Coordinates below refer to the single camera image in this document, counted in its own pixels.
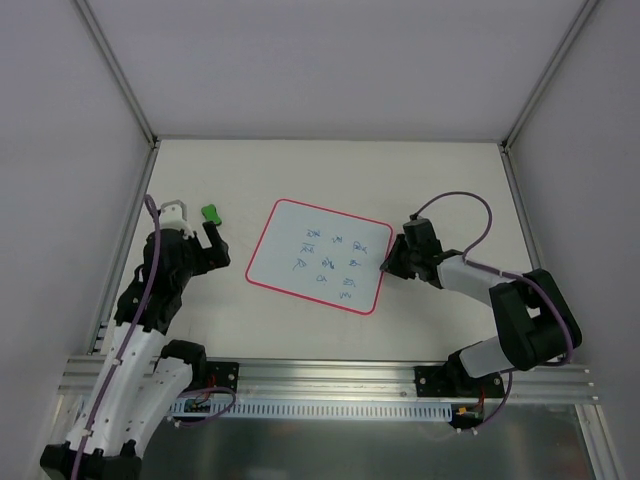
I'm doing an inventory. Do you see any green whiteboard eraser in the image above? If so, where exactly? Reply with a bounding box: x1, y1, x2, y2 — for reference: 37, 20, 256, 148
201, 204, 222, 226

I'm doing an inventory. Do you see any pink framed whiteboard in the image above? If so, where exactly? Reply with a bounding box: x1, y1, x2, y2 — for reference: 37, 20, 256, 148
245, 199, 393, 316

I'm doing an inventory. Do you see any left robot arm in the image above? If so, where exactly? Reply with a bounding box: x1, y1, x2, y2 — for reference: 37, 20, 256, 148
40, 221, 231, 479

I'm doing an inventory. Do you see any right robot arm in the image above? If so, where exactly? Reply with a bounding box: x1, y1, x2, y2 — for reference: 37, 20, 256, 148
380, 234, 582, 397

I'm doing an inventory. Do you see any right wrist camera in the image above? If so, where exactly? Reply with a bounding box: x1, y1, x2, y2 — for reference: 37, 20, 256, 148
403, 216, 442, 255

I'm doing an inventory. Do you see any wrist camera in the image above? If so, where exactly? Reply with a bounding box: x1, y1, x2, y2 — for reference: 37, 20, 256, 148
403, 216, 442, 255
159, 199, 195, 239

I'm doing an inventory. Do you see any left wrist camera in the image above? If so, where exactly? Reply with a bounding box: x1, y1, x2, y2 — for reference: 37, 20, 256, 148
159, 199, 195, 239

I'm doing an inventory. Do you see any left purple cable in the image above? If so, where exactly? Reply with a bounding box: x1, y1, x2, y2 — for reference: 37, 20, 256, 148
69, 194, 237, 480

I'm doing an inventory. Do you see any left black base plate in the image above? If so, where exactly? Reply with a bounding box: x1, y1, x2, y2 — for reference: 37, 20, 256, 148
205, 360, 240, 392

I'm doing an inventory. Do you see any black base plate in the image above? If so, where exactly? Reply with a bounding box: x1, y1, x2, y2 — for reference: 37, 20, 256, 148
413, 364, 506, 399
205, 360, 240, 392

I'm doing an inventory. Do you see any left aluminium frame post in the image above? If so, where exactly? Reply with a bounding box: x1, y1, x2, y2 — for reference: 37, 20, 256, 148
73, 0, 160, 149

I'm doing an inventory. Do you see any aluminium frame post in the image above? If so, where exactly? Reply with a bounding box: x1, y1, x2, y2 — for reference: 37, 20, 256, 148
501, 0, 601, 151
73, 0, 160, 149

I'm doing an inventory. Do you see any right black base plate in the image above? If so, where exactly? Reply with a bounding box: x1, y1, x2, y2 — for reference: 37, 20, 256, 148
413, 364, 506, 399

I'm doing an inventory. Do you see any right aluminium frame post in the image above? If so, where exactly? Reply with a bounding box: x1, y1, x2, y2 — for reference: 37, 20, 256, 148
501, 0, 601, 151

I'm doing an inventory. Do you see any aluminium mounting rail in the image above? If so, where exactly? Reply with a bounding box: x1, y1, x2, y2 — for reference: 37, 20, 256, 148
57, 354, 601, 404

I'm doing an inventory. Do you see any white slotted cable duct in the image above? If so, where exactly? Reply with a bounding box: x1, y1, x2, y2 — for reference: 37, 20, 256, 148
164, 397, 454, 422

